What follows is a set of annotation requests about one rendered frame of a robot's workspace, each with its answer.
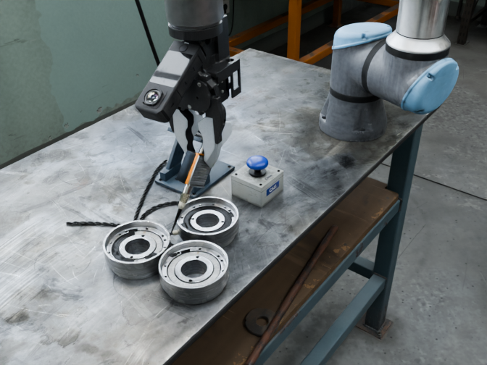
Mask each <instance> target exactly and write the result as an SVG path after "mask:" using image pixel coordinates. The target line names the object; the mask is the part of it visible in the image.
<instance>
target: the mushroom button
mask: <svg viewBox="0 0 487 365"><path fill-rule="evenodd" d="M268 163H269V162H268V160H267V158H266V157H264V156H260V155H255V156H250V157H249V158H248V159H247V161H246V165H247V167H248V168H250V169H253V170H254V171H255V172H261V170H262V169H265V168H267V167H268Z"/></svg>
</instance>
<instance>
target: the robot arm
mask: <svg viewBox="0 0 487 365"><path fill-rule="evenodd" d="M164 1H165V13H166V19H167V21H168V29H169V34H170V36H171V37H173V38H175V39H178V40H183V41H173V43H172V45H171V47H170V48H169V49H168V51H167V53H166V54H165V56H164V58H163V59H162V61H161V62H160V64H159V66H158V68H157V69H156V70H155V72H154V74H153V75H152V76H151V79H150V80H149V82H148V83H147V85H146V87H145V88H144V90H143V91H142V93H141V95H140V96H139V97H138V100H137V101H136V102H135V106H136V108H137V110H138V111H139V112H140V113H141V114H142V116H143V117H144V118H147V119H152V120H154V121H158V122H162V123H167V122H169V123H170V127H171V129H172V131H173V132H174V134H175V137H176V138H177V141H178V142H179V144H180V146H181V148H182V149H183V151H184V152H185V154H186V152H187V150H188V151H194V152H195V149H194V147H193V137H194V136H195V135H196V134H197V132H198V131H200V133H201V134H202V137H203V143H202V148H203V150H204V158H203V160H204V162H205V163H206V164H207V166H208V167H209V168H213V166H214V165H215V163H216V162H217V160H218V158H219V155H220V151H221V147H222V145H223V144H224V143H225V141H226V140H227V139H228V138H229V136H230V135H231V133H232V129H233V128H232V124H231V122H229V121H226V109H225V107H224V105H223V104H222V103H223V102H224V101H225V100H226V99H228V97H229V96H230V91H229V89H231V98H234V97H236V96H237V95H238V94H239V93H241V67H240V59H239V58H234V57H231V56H230V51H229V36H228V16H227V15H224V9H223V0H164ZM449 3H450V0H400V2H399V11H398V17H397V23H396V29H395V31H394V32H392V28H391V26H390V25H387V24H383V23H379V22H360V23H354V24H350V25H345V26H343V27H341V28H339V29H338V30H337V31H336V33H335V35H334V41H333V46H332V50H333V55H332V64H331V73H330V90H329V94H328V97H327V99H326V101H325V103H324V106H323V108H322V110H321V112H320V119H319V126H320V129H321V130H322V131H323V132H324V133H325V134H326V135H328V136H330V137H332V138H335V139H338V140H343V141H348V142H366V141H371V140H375V139H377V138H379V137H381V136H382V135H383V134H384V133H385V132H386V126H387V116H386V110H385V106H384V102H383V100H385V101H388V102H390V103H392V104H394V105H397V106H399V107H401V108H402V109H403V110H405V111H410V112H413V113H415V114H428V113H430V112H432V111H434V110H435V109H437V108H438V107H439V106H440V105H442V103H443V102H444V101H445V100H446V99H447V97H448V96H449V94H450V93H451V91H452V90H453V88H454V86H455V84H456V81H457V78H458V74H459V67H458V65H457V63H456V62H455V61H454V60H453V59H452V58H449V49H450V45H451V43H450V40H449V39H448V38H447V37H446V36H445V34H444V30H445V26H446V18H447V14H448V10H449ZM230 61H232V62H231V63H229V62H230ZM236 70H237V72H238V86H237V87H236V88H234V86H233V73H234V72H235V71H236ZM229 77H230V80H229ZM195 111H197V112H198V113H199V114H196V113H195ZM204 113H206V114H205V118H203V116H202V115H203V114H204Z"/></svg>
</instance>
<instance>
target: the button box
mask: <svg viewBox="0 0 487 365"><path fill-rule="evenodd" d="M283 172H284V171H283V170H281V169H278V168H276V167H273V166H270V165H268V167H267V168H265V169H262V170H261V172H255V171H254V170H253V169H250V168H248V167H247V165H244V166H243V167H242V168H240V169H239V170H237V171H236V172H234V173H233V174H232V175H231V191H232V195H233V196H236V197H238V198H240V199H243V200H245V201H247V202H249V203H251V204H254V205H255V206H258V207H260V208H262V207H263V206H264V205H266V204H267V203H268V202H269V201H271V200H272V199H273V198H274V197H276V195H278V194H279V193H280V192H282V191H283Z"/></svg>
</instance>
